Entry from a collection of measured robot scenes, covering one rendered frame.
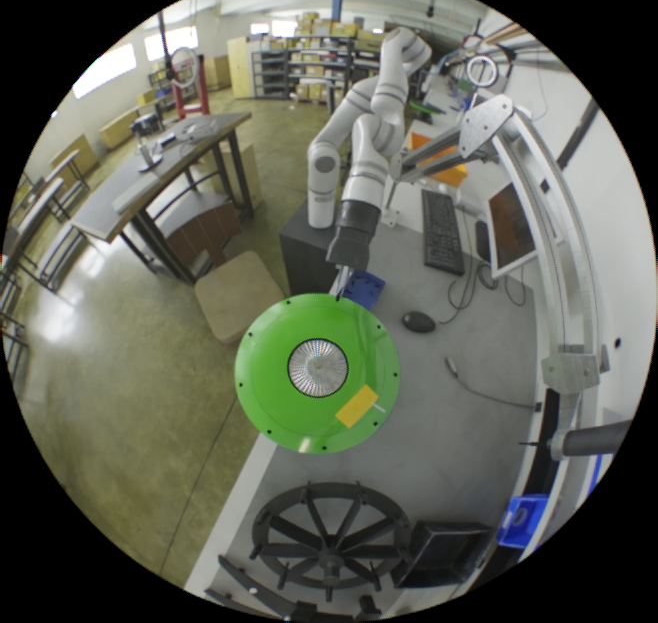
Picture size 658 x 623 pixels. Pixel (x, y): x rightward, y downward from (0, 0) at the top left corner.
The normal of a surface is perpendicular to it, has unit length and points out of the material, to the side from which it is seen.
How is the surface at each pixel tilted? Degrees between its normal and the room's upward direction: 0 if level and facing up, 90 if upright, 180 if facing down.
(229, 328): 0
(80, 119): 90
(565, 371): 90
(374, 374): 14
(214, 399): 0
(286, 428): 22
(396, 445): 0
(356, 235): 43
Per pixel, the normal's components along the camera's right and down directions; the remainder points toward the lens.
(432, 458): 0.05, -0.46
